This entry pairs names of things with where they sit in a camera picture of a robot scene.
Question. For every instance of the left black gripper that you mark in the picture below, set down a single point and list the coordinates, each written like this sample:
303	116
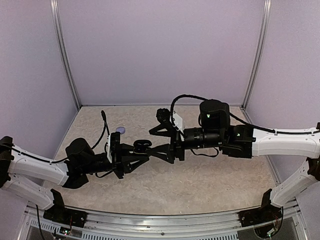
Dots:
118	168

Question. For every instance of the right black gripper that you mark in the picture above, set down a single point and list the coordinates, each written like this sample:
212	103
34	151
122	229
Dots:
169	148

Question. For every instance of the black earbud charging case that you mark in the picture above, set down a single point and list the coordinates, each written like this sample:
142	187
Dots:
141	146

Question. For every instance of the lilac earbud charging case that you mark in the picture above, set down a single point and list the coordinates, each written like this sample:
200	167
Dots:
121	130

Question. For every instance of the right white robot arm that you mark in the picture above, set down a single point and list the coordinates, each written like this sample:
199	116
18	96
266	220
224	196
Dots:
231	136

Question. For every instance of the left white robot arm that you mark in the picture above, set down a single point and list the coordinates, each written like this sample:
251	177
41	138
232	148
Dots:
17	165

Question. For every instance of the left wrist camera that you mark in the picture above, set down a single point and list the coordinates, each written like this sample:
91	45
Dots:
113	141

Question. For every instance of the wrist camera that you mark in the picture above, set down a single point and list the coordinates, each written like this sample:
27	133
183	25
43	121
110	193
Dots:
113	141
164	116

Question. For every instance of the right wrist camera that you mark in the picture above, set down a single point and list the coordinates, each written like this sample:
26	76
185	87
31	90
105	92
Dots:
164	116

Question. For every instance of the front aluminium rail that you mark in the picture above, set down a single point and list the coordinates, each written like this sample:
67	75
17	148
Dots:
102	225

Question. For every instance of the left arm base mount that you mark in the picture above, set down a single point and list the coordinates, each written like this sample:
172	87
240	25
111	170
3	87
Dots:
60	214

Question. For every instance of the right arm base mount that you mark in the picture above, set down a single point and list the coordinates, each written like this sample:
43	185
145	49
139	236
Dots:
265	213

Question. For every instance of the left aluminium frame post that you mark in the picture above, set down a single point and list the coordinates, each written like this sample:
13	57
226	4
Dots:
54	5

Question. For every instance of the aluminium frame post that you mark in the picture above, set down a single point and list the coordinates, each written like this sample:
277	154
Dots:
54	5
258	53

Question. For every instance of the right aluminium frame post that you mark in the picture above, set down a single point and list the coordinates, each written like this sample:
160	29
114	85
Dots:
258	53

